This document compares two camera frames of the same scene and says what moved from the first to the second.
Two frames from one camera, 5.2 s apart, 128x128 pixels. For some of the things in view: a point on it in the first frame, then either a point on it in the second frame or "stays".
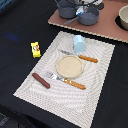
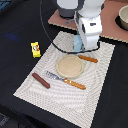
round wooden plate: x=69 y=66 stays
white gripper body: x=90 y=2 → x=91 y=30
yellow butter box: x=36 y=52 stays
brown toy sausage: x=46 y=85 stays
